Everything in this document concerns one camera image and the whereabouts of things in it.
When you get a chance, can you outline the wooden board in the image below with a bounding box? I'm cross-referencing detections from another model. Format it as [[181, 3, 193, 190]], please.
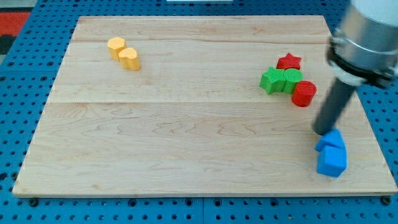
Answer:
[[12, 16, 397, 198]]

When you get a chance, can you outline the blue pentagon block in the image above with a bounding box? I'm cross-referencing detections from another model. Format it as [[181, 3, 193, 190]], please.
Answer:
[[315, 129, 346, 152]]

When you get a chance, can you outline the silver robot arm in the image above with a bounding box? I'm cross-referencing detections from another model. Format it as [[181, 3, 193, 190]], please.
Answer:
[[327, 0, 397, 88]]

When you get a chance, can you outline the red cylinder block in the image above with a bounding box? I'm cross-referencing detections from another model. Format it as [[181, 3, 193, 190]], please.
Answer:
[[292, 80, 317, 107]]

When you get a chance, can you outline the red and black mat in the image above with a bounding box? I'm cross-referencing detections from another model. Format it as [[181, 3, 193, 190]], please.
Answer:
[[1, 7, 32, 55]]

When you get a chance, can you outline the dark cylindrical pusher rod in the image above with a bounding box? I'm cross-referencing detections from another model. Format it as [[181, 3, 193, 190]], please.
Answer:
[[312, 78, 356, 136]]

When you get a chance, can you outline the green cylinder block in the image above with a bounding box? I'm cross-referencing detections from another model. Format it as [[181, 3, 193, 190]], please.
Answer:
[[282, 68, 303, 94]]

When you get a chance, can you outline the yellow heart block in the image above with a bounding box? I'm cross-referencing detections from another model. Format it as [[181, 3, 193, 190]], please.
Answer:
[[118, 47, 141, 71]]

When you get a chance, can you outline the red star block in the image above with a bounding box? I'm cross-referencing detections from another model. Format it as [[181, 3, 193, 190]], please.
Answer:
[[276, 53, 302, 70]]

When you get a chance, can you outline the blue cube block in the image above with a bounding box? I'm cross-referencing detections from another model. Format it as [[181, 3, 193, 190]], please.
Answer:
[[317, 146, 347, 177]]

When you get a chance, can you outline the yellow hexagon block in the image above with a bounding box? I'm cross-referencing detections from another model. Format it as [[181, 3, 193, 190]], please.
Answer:
[[108, 37, 126, 61]]

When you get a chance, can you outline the green star block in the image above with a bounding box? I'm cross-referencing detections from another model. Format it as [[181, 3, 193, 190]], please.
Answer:
[[259, 67, 286, 95]]

